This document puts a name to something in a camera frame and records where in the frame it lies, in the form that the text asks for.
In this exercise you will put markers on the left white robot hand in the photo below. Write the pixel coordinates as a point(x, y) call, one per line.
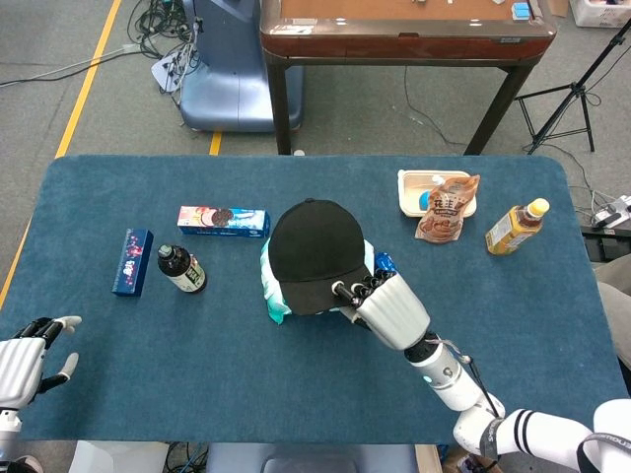
point(20, 369)

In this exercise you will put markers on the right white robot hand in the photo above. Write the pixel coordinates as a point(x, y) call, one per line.
point(392, 308)

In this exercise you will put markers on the black baseball cap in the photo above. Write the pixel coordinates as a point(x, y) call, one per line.
point(315, 256)

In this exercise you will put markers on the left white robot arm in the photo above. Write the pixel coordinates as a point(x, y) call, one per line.
point(7, 433)

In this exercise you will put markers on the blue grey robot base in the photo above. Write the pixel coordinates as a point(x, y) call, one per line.
point(231, 74)

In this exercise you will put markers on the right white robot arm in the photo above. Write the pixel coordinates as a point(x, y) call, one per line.
point(498, 409)

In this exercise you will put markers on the blue snack packet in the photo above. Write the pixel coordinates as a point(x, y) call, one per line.
point(385, 261)

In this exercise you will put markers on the brown peanut snack pouch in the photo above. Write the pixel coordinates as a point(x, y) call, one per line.
point(446, 212)

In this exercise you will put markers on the small blue object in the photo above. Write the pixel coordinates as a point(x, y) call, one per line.
point(424, 200)

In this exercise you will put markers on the cream plastic tray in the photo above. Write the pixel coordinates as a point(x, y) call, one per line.
point(411, 189)

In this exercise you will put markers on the yellow tea bottle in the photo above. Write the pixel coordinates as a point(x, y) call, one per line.
point(515, 227)

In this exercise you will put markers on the dark blue slim box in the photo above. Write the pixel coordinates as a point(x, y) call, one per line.
point(132, 263)

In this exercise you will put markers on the cardboard box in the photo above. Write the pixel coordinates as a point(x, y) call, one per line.
point(461, 460)

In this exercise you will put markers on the blue table mat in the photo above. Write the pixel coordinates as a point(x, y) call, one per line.
point(197, 369)

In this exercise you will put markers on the blue cookie box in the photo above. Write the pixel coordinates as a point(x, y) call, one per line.
point(224, 222)

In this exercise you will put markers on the dark glass bottle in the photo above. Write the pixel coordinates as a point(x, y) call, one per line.
point(181, 270)

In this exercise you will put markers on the white power strip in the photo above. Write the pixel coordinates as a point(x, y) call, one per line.
point(611, 213)

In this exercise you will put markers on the brown wooden game table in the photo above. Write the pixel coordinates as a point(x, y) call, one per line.
point(409, 34)

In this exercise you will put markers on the black tripod stand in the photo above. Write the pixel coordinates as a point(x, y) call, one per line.
point(574, 93)

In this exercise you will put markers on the white storage box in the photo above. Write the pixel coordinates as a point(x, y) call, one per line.
point(599, 12)

